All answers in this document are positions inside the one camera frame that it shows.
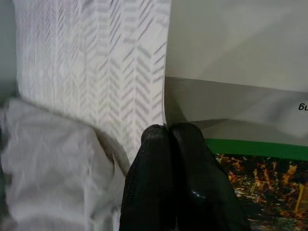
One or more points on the grey magazine with green stripe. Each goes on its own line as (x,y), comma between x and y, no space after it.
(235,72)

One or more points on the white herringbone patterned cloth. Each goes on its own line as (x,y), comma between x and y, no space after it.
(96,60)

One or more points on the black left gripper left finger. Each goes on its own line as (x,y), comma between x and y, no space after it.
(151,183)

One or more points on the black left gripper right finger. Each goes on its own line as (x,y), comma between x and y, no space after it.
(199,187)

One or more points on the pale grey crumpled cloth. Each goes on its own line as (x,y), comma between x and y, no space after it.
(53,168)

